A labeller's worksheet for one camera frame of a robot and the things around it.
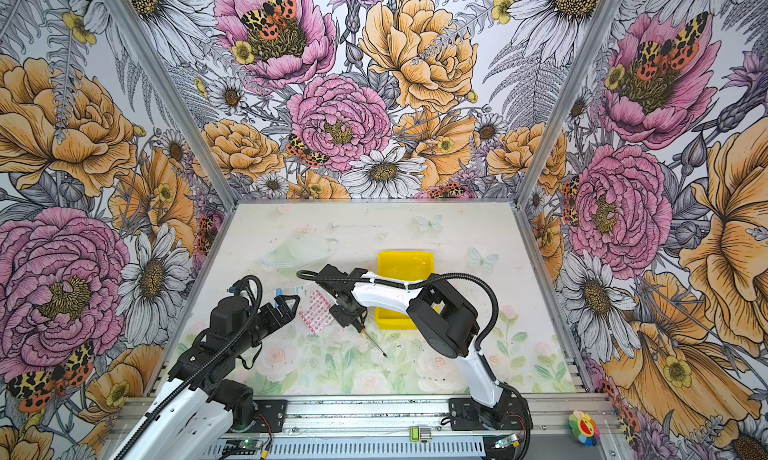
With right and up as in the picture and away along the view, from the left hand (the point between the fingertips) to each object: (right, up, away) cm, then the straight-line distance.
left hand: (288, 314), depth 80 cm
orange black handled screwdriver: (+19, -7, +8) cm, 22 cm away
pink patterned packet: (+4, -3, +12) cm, 13 cm away
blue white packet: (-4, +3, +17) cm, 17 cm away
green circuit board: (-6, -28, -9) cm, 30 cm away
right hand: (+15, -5, +10) cm, 19 cm away
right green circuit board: (+55, -27, -8) cm, 62 cm away
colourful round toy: (+72, -24, -8) cm, 77 cm away
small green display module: (+34, -24, -11) cm, 43 cm away
